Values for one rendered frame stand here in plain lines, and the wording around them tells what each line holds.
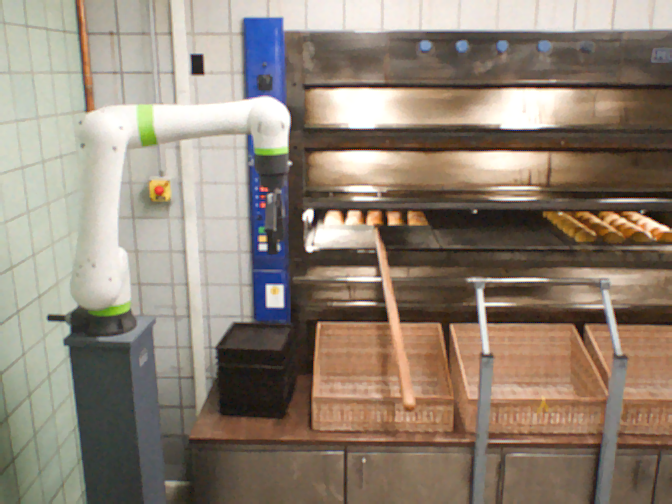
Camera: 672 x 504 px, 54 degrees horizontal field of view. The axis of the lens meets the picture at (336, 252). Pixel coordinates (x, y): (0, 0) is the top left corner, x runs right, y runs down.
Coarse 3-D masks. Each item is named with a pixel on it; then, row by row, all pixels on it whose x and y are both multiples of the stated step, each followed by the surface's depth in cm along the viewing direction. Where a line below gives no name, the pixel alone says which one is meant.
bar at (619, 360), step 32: (480, 288) 253; (608, 288) 252; (480, 320) 247; (608, 320) 247; (480, 352) 241; (480, 384) 241; (480, 416) 244; (608, 416) 244; (480, 448) 247; (608, 448) 246; (480, 480) 251; (608, 480) 250
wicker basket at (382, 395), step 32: (352, 352) 296; (384, 352) 295; (416, 352) 295; (320, 384) 295; (352, 384) 295; (384, 384) 295; (416, 384) 295; (448, 384) 262; (320, 416) 257; (352, 416) 257; (384, 416) 268; (416, 416) 256; (448, 416) 261
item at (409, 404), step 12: (384, 252) 278; (384, 264) 260; (384, 276) 246; (384, 288) 235; (396, 312) 211; (396, 324) 200; (396, 336) 191; (396, 348) 184; (396, 360) 178; (408, 372) 170; (408, 384) 163; (408, 396) 157; (408, 408) 154
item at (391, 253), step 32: (320, 256) 291; (352, 256) 291; (416, 256) 290; (448, 256) 290; (480, 256) 289; (512, 256) 289; (544, 256) 289; (576, 256) 288; (608, 256) 288; (640, 256) 288
